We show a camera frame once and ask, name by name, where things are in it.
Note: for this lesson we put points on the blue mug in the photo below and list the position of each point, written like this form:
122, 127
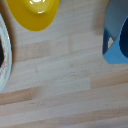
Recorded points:
116, 20

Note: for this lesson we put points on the white plate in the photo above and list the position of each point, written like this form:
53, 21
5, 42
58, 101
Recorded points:
6, 63

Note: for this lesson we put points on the yellow bowl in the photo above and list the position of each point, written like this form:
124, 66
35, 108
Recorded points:
31, 16

